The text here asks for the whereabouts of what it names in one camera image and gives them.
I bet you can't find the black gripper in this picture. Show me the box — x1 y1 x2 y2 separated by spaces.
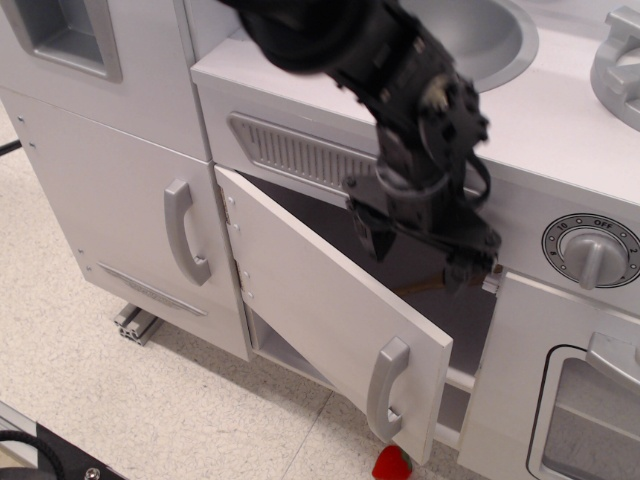
343 170 502 294

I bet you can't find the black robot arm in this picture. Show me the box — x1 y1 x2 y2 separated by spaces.
233 1 501 291

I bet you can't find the white toy kitchen unit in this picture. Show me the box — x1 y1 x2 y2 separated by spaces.
1 1 639 479

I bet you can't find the red toy strawberry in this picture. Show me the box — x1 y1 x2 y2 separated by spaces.
371 445 413 480

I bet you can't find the grey vent grille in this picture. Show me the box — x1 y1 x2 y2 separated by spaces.
227 112 376 194

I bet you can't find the black braided cable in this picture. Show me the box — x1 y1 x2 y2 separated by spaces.
0 429 51 480

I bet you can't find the grey oven door handle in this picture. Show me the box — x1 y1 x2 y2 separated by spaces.
585 332 640 395

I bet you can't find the white cabinet door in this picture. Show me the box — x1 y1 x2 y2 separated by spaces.
214 166 453 464

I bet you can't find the wooden fork spatula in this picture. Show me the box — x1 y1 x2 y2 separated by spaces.
391 265 504 297

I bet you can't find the aluminium extrusion bar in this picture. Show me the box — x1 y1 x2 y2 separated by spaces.
113 304 164 346

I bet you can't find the silver sink bowl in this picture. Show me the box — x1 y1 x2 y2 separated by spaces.
401 0 539 92

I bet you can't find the grey timer knob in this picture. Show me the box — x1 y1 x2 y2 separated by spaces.
541 213 639 290

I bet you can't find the silver fridge emblem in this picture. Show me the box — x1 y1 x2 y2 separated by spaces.
97 262 208 316

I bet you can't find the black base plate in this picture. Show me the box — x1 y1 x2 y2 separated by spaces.
36 423 125 480

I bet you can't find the grey fridge door handle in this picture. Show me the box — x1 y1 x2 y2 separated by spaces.
163 178 211 286

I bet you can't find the grey cabinet door handle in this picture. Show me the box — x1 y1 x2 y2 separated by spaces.
366 337 410 443

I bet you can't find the grey toy faucet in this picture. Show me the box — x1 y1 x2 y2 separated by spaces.
590 6 639 130

